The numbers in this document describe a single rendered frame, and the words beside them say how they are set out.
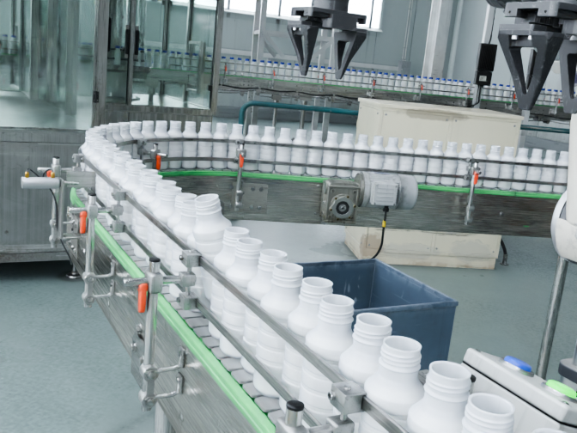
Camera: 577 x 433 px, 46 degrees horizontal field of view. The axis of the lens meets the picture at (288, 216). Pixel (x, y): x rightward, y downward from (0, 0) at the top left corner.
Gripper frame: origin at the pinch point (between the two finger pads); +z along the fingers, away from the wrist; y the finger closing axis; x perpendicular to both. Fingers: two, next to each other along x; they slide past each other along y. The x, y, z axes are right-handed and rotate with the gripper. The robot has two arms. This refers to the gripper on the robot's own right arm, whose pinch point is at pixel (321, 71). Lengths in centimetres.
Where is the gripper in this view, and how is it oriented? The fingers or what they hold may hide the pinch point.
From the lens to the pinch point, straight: 109.2
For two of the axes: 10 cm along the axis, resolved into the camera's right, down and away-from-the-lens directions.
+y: -8.8, 0.0, -4.7
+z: -1.1, 9.7, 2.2
